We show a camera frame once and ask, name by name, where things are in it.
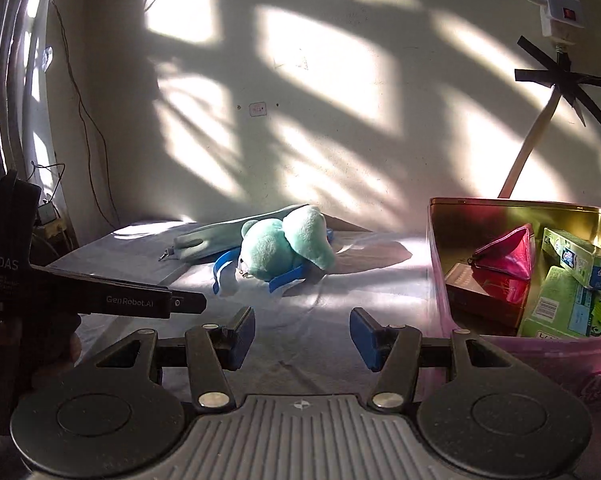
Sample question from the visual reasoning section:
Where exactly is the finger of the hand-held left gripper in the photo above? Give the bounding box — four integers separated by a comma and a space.
169, 291, 207, 314

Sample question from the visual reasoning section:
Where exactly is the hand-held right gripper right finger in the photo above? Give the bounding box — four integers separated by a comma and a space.
349, 308, 529, 411

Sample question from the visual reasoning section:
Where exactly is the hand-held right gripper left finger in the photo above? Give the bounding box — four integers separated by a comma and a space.
83, 306, 256, 411

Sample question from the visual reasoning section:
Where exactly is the small red box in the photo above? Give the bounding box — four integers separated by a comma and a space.
445, 262, 527, 329

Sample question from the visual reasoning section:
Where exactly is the shiny red triangular pouch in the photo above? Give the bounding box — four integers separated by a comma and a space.
473, 224, 537, 307

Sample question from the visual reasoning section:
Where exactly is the pink biscuit tin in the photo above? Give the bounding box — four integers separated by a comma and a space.
427, 197, 601, 411

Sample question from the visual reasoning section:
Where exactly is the green white medicine box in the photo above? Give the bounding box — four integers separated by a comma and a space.
518, 266, 597, 339

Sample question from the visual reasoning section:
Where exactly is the blue green toothpaste box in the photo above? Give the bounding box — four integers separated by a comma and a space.
541, 227, 601, 292

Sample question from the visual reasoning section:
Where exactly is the person's left hand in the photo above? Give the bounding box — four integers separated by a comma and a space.
0, 312, 84, 401

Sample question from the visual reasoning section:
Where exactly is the pale teal pencil case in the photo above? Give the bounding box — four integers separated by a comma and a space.
159, 205, 309, 264

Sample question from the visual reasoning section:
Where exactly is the striped grey bed sheet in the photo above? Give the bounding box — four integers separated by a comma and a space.
45, 217, 461, 401

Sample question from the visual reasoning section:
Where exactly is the teal plush toy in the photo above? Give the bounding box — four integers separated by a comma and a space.
212, 205, 338, 296

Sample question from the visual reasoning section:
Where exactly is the black tape cross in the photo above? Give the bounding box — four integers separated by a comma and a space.
515, 35, 601, 137

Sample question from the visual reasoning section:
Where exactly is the white power strip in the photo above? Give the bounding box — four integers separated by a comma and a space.
533, 0, 589, 45

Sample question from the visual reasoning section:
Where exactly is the thin dark wall wire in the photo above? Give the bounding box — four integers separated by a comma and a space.
48, 0, 120, 229

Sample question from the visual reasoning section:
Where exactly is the white window frame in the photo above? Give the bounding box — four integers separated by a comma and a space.
0, 0, 57, 177

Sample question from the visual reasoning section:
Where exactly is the white cable conduit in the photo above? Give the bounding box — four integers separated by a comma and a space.
497, 85, 562, 200

